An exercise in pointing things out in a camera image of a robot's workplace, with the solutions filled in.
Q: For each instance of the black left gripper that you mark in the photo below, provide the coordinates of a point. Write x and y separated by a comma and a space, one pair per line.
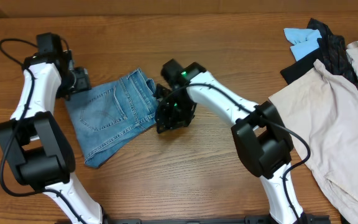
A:
83, 84

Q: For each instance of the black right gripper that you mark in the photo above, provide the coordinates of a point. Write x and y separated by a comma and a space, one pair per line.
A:
170, 121

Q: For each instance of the blue denim jeans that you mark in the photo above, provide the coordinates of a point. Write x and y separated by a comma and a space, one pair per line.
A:
110, 115

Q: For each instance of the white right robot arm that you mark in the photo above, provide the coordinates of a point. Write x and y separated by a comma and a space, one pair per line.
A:
262, 142

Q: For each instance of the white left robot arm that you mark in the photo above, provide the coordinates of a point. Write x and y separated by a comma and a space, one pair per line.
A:
36, 156

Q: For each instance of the light blue cloth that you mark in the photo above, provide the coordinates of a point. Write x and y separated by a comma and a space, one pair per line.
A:
304, 41

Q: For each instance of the beige cloth garment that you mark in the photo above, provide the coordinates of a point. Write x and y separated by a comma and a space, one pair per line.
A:
322, 110

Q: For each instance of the black dark garment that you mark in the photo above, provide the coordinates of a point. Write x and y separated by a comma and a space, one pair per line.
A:
331, 51

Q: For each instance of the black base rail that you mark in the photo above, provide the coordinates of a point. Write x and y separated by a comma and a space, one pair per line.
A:
251, 219

